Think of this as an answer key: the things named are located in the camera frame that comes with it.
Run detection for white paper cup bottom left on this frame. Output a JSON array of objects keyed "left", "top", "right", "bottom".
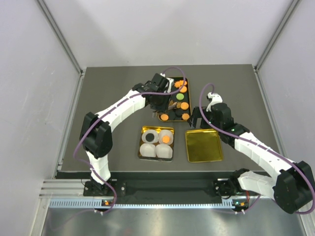
[{"left": 139, "top": 143, "right": 156, "bottom": 157}]

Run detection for gold cookie tin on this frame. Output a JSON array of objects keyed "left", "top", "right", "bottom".
[{"left": 138, "top": 126, "right": 175, "bottom": 162}]

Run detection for black round cookie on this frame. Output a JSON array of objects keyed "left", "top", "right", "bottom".
[
  {"left": 175, "top": 109, "right": 184, "bottom": 118},
  {"left": 145, "top": 133, "right": 155, "bottom": 143}
]

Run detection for orange cookie middle right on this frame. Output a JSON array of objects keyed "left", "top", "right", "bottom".
[{"left": 180, "top": 102, "right": 189, "bottom": 110}]

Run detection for orange star cookie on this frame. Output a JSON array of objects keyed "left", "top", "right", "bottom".
[{"left": 162, "top": 135, "right": 171, "bottom": 144}]

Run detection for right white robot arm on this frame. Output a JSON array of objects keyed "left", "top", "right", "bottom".
[{"left": 188, "top": 92, "right": 315, "bottom": 214}]

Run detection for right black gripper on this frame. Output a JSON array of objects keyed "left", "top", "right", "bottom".
[{"left": 188, "top": 106, "right": 222, "bottom": 132}]

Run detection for white paper cup top right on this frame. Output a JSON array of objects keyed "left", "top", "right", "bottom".
[{"left": 158, "top": 129, "right": 174, "bottom": 145}]

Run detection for slotted cable duct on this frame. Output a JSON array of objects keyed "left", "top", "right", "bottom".
[{"left": 49, "top": 198, "right": 247, "bottom": 209}]

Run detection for black cookie tray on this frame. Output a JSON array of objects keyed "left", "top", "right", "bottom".
[{"left": 158, "top": 77, "right": 191, "bottom": 122}]

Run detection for white paper cup top left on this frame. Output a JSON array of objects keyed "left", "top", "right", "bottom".
[{"left": 141, "top": 129, "right": 158, "bottom": 144}]

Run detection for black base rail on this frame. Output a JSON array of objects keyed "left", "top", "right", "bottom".
[{"left": 84, "top": 177, "right": 244, "bottom": 198}]

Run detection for purple cable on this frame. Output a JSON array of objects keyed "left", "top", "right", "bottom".
[
  {"left": 199, "top": 82, "right": 315, "bottom": 216},
  {"left": 73, "top": 66, "right": 187, "bottom": 213}
]

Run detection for white paper cup bottom right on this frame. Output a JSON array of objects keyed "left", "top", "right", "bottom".
[{"left": 156, "top": 144, "right": 173, "bottom": 159}]

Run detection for metal tongs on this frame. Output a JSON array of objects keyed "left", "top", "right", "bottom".
[{"left": 153, "top": 101, "right": 179, "bottom": 117}]

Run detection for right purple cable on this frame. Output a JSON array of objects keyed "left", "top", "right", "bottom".
[{"left": 199, "top": 82, "right": 315, "bottom": 216}]

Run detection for white paper cup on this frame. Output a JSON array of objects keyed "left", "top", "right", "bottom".
[
  {"left": 158, "top": 129, "right": 174, "bottom": 145},
  {"left": 139, "top": 143, "right": 156, "bottom": 157},
  {"left": 141, "top": 129, "right": 158, "bottom": 144},
  {"left": 156, "top": 144, "right": 173, "bottom": 159}
]

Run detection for orange cookie bottom right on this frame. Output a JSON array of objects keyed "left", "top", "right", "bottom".
[{"left": 182, "top": 113, "right": 190, "bottom": 120}]

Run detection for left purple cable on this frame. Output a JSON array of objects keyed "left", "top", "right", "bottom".
[{"left": 73, "top": 66, "right": 187, "bottom": 213}]

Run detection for orange cookie upper right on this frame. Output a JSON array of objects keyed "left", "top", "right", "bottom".
[{"left": 180, "top": 86, "right": 188, "bottom": 93}]

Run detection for green cookie right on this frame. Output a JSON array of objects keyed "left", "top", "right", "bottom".
[{"left": 176, "top": 93, "right": 185, "bottom": 101}]

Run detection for orange cookie bottom left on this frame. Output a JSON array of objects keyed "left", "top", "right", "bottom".
[{"left": 160, "top": 114, "right": 169, "bottom": 121}]

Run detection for gold tin lid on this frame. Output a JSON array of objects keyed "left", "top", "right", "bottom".
[{"left": 185, "top": 129, "right": 223, "bottom": 163}]

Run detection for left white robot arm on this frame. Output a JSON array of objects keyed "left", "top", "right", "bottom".
[{"left": 79, "top": 73, "right": 174, "bottom": 195}]

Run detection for orange flower cookie top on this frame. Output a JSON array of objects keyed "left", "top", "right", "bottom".
[{"left": 174, "top": 82, "right": 181, "bottom": 88}]

